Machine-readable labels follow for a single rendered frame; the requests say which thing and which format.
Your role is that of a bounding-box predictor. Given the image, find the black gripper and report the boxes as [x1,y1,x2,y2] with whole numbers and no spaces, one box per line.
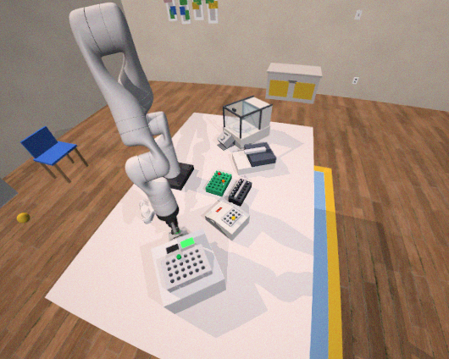
[156,203,180,235]

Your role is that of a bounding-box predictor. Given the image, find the analytical balance with glass draft shield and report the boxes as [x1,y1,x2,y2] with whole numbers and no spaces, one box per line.
[217,96,273,151]

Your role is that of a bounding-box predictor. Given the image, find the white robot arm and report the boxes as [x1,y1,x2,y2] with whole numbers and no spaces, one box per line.
[69,3,180,224]

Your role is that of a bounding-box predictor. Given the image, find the green tube rack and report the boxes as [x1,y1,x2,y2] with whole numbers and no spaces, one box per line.
[205,170,232,196]

